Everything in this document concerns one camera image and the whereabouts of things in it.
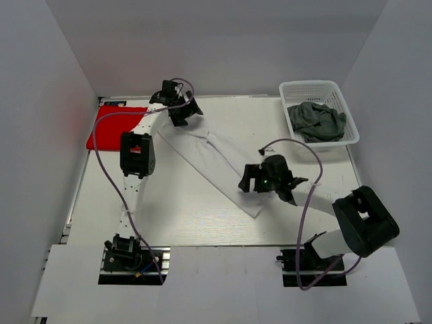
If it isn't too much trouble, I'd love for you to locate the folded red t-shirt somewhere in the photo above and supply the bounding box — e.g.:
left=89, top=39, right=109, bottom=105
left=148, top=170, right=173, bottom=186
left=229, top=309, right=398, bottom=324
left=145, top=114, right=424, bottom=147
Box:
left=97, top=105, right=147, bottom=152

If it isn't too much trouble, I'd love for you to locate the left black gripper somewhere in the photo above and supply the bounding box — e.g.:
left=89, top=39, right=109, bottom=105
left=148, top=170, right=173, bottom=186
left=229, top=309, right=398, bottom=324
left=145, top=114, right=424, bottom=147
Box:
left=171, top=91, right=203, bottom=128

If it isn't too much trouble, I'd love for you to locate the dark grey t-shirt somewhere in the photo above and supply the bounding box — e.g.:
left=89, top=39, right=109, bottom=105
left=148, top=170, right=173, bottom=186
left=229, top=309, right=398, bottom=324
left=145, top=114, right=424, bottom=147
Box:
left=287, top=102, right=347, bottom=143

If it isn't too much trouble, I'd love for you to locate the blue label sticker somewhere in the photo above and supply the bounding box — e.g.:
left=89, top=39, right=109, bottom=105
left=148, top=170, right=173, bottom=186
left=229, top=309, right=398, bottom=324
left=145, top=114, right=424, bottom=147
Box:
left=103, top=101, right=127, bottom=107

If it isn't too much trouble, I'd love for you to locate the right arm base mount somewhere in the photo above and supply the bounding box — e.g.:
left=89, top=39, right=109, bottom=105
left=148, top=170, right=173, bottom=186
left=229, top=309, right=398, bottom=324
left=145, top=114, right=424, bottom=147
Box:
left=275, top=248, right=347, bottom=288

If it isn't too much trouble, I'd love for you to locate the white t-shirt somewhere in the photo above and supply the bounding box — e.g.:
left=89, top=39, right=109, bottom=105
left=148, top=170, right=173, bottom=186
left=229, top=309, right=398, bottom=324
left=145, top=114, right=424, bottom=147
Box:
left=159, top=117, right=269, bottom=219

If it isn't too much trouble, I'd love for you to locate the white plastic basket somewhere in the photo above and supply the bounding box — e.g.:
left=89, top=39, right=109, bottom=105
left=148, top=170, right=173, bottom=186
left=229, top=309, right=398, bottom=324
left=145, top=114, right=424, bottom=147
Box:
left=279, top=80, right=360, bottom=151

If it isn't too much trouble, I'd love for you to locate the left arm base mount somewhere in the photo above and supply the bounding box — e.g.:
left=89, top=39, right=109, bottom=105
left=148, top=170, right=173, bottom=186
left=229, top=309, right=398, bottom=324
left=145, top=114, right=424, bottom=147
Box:
left=98, top=235, right=171, bottom=286

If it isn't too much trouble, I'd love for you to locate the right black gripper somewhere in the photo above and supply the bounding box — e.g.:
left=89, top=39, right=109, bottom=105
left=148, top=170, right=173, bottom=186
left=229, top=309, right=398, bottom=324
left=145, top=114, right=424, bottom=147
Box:
left=239, top=165, right=279, bottom=194

